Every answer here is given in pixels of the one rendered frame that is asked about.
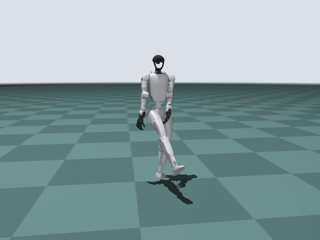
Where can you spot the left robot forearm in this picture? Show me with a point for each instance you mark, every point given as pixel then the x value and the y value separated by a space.
pixel 169 103

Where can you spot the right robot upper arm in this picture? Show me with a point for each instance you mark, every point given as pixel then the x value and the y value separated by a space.
pixel 144 85

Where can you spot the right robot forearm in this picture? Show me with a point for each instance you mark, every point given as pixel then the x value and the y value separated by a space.
pixel 143 106

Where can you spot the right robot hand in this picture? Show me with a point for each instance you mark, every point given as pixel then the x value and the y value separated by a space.
pixel 140 121

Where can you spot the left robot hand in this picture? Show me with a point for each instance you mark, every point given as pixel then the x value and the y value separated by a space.
pixel 168 113

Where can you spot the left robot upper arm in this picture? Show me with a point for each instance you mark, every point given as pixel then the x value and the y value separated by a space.
pixel 170 85

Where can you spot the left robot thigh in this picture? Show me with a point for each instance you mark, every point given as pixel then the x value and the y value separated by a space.
pixel 168 129

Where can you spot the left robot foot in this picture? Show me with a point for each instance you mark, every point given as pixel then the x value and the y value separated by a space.
pixel 161 176

